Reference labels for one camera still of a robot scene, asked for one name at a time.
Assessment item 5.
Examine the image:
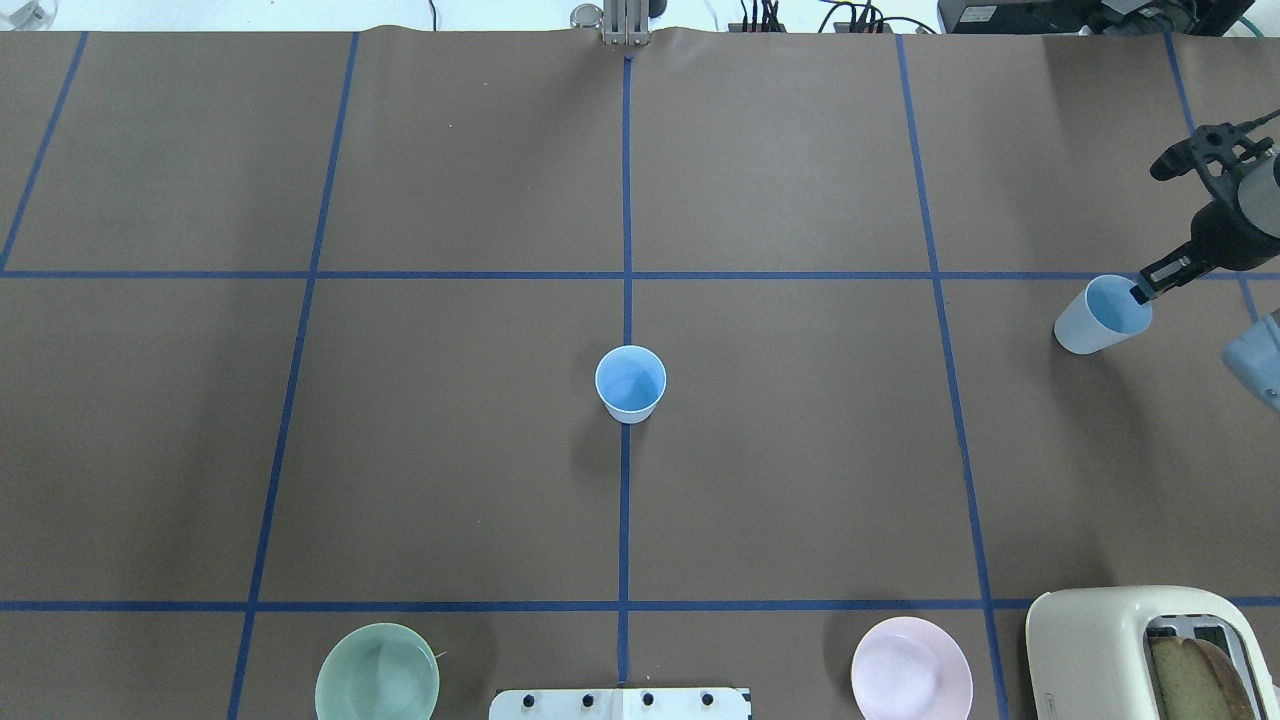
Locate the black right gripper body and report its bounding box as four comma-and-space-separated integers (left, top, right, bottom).
1188, 202, 1279, 272

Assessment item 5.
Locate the blue cup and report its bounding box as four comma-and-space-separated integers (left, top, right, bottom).
1053, 275, 1155, 355
594, 345, 668, 425

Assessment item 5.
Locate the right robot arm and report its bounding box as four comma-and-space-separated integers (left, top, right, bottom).
1130, 152, 1279, 413

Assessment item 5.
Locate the cream toaster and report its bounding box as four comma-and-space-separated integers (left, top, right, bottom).
1025, 585, 1277, 719

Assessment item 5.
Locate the toast slice in toaster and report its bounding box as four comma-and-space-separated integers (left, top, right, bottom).
1149, 635, 1256, 719

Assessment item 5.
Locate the pink bowl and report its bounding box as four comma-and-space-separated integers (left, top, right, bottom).
849, 616, 974, 719

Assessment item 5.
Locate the small metal cylinder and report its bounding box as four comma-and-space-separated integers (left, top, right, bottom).
570, 3, 604, 29

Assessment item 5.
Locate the green bowl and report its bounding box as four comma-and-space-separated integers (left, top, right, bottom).
314, 623, 442, 719

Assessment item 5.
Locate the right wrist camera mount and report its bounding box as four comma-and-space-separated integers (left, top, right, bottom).
1149, 110, 1279, 202

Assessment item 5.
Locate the aluminium frame post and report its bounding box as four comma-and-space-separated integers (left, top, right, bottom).
600, 0, 653, 47

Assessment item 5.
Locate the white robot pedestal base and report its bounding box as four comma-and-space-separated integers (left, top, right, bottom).
488, 687, 753, 719

